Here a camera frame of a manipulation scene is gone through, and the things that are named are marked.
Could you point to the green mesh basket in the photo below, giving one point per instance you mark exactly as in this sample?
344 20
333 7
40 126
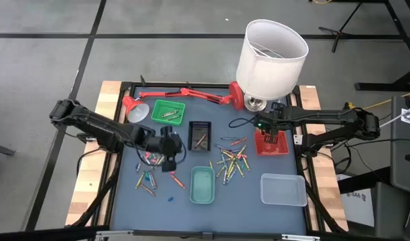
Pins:
158 115

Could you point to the black metal rig frame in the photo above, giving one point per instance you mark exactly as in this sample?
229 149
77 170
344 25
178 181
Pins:
208 84

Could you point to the white labelled box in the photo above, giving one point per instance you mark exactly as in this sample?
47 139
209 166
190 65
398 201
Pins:
357 207

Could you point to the orange-brown crayon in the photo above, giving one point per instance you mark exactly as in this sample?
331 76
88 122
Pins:
147 189

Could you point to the red-brown crayon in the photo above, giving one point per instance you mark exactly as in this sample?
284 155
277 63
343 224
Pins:
200 142

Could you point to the grey metal cabinet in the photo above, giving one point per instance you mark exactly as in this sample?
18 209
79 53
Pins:
406 150

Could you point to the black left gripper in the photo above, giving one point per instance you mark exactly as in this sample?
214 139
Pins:
163 144

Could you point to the black mesh basket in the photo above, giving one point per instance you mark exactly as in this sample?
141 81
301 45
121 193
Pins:
193 132

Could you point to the blue crayon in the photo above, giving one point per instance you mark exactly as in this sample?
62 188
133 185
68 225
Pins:
222 159
230 138
233 176
138 167

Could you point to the large white paper roll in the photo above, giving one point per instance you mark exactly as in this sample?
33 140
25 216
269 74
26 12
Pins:
236 97

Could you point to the blue-green crayon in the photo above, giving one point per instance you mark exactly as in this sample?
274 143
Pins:
152 180

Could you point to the black table leg frame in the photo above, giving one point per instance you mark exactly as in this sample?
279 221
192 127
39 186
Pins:
386 86

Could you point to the yellow-green crayon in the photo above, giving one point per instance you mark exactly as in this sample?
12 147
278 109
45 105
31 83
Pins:
240 170
246 163
140 180

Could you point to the dark grey floor stand leg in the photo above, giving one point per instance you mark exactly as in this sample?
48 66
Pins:
2 149

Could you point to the olive green crayon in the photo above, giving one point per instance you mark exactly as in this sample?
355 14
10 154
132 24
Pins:
173 118
169 113

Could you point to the clear plastic bin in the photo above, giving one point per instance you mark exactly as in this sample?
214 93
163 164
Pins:
283 190

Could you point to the orange crayon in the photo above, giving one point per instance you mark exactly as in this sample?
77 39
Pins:
239 141
177 181

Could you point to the teal plastic bin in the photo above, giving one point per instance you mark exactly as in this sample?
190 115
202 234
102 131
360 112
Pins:
202 185

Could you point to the white shade table lamp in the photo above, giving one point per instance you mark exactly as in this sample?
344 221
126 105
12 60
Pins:
270 67

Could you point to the purple crayon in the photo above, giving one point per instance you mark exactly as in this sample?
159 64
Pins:
221 147

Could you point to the green-yellow crayon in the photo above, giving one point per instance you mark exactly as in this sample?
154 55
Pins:
230 169

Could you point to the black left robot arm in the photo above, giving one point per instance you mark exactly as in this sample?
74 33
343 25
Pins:
101 129

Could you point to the red mesh basket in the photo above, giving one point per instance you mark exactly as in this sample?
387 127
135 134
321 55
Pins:
280 149

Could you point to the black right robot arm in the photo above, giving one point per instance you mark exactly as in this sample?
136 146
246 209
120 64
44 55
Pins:
325 115

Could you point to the blue eraser cap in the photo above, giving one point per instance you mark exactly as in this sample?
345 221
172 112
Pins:
171 199

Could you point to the black tripod stand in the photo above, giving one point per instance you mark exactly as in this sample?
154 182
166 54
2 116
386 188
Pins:
339 33

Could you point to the short yellow crayon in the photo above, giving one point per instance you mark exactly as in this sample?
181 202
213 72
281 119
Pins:
211 164

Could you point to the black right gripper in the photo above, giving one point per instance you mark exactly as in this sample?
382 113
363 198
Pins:
272 117

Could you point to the grey crayon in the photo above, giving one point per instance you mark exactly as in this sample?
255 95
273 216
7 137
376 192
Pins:
225 176

